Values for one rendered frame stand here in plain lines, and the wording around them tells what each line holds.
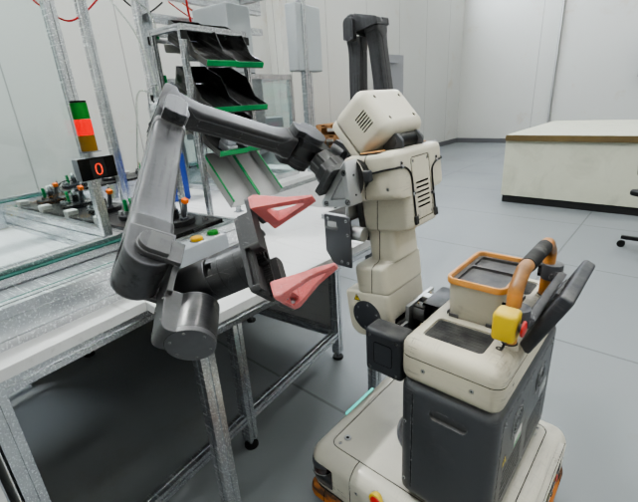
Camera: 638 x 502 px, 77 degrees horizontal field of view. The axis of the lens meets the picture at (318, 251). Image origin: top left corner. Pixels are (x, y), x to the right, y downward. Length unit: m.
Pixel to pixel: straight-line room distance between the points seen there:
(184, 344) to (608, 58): 11.46
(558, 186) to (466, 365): 4.65
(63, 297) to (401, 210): 0.93
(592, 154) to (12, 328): 5.21
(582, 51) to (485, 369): 11.03
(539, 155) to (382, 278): 4.46
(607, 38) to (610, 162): 6.56
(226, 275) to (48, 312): 0.79
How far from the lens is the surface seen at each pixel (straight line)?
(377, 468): 1.44
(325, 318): 2.30
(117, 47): 5.51
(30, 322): 1.23
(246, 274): 0.48
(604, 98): 11.66
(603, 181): 5.44
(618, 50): 11.66
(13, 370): 1.16
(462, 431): 1.11
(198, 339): 0.47
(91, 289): 1.27
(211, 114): 0.93
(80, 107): 1.53
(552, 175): 5.52
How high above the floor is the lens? 1.37
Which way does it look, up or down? 21 degrees down
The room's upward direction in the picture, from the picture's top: 4 degrees counter-clockwise
